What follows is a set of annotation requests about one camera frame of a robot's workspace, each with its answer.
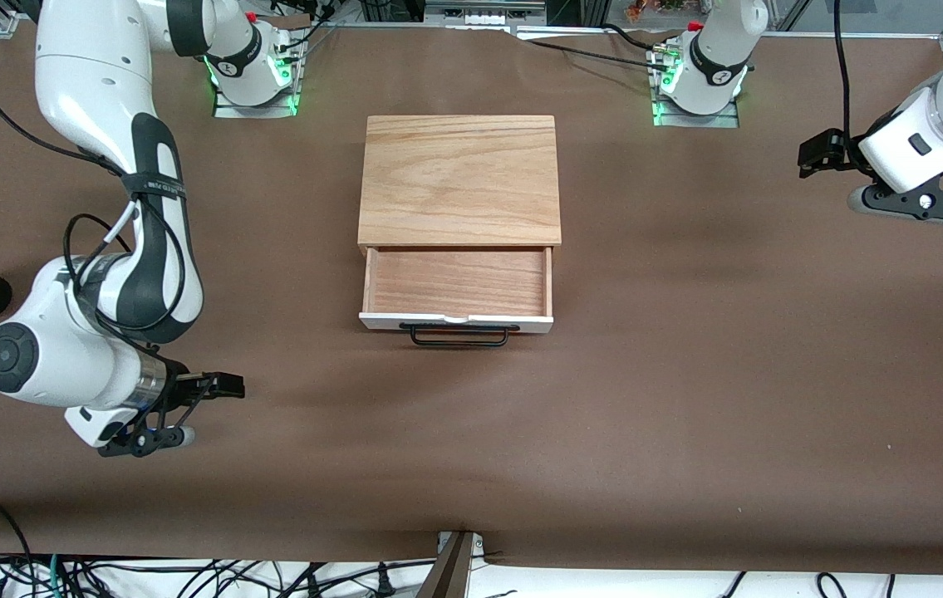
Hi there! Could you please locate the wooden drawer cabinet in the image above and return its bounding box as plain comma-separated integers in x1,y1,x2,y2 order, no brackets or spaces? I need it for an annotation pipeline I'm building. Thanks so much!
356,115,563,255

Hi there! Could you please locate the brown table cover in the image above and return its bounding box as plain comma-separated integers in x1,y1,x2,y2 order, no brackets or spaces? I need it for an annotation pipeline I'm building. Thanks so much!
0,17,943,576

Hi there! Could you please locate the grey box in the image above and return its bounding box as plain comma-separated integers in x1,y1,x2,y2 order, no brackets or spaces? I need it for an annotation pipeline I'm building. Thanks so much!
424,0,548,28

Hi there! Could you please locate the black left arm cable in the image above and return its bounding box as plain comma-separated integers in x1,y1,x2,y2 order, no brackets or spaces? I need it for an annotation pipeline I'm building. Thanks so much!
832,0,859,147

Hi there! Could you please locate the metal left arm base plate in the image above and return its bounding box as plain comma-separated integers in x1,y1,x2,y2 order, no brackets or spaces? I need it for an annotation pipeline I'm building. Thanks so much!
651,42,743,129

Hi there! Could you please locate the teal cable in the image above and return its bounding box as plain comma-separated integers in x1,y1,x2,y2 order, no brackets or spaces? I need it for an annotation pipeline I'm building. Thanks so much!
45,546,67,598

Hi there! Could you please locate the thick black base cable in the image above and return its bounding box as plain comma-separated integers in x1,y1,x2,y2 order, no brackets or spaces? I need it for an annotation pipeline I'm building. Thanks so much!
517,23,673,72

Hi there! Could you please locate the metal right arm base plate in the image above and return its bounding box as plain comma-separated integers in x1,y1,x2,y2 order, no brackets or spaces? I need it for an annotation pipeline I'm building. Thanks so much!
213,37,307,120

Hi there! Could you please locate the dark metal post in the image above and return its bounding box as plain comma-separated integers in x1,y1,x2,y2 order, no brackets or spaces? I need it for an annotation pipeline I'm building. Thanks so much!
414,532,473,598

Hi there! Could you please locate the silver corner bracket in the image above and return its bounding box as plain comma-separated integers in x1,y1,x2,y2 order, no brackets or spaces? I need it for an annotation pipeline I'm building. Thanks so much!
436,530,488,557

